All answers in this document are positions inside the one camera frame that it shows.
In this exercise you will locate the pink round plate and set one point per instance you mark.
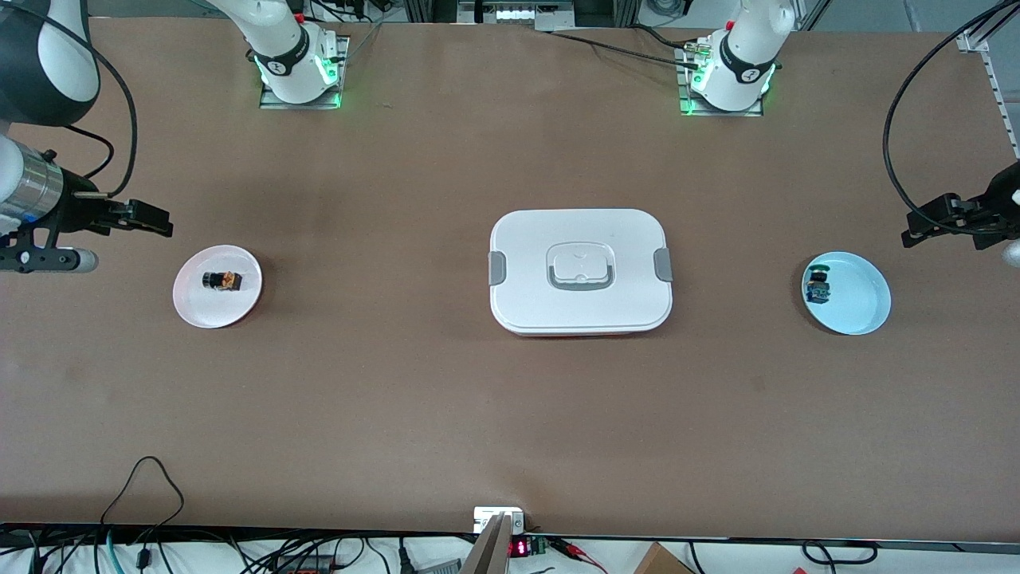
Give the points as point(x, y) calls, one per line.
point(215, 312)

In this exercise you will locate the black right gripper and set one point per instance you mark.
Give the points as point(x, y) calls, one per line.
point(79, 206)

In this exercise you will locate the perforated aluminium profile rail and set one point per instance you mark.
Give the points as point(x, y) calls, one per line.
point(976, 38)

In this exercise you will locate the metal base plate left arm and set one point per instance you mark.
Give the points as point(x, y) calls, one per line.
point(683, 104)

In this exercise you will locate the red clip test leads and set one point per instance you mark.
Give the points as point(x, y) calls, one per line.
point(578, 550)

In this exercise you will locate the grey slanted bar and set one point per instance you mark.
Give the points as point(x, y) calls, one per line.
point(488, 554)

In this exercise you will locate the black power adapter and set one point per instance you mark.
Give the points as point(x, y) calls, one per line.
point(307, 564)

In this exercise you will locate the brown cardboard box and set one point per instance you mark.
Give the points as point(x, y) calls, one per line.
point(661, 562)

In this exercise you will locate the red digit display module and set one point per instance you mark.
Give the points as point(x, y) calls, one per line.
point(518, 548)

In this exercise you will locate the metal base plate right arm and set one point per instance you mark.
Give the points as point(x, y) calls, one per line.
point(343, 80)

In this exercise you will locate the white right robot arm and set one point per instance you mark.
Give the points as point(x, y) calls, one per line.
point(283, 56)

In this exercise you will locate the aluminium frame structure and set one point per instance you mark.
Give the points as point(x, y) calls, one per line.
point(518, 12)

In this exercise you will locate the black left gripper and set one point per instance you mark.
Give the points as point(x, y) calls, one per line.
point(1001, 194)

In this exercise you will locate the white lunch box grey clips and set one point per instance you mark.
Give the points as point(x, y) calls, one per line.
point(582, 312)

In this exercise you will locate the green push button switch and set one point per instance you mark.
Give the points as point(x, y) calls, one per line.
point(817, 291)

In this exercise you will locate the small white socket box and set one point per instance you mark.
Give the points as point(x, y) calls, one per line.
point(488, 516)

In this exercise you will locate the orange push button switch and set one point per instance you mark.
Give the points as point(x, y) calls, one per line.
point(219, 281)

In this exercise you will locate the light blue round plate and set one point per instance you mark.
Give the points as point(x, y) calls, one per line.
point(859, 299)

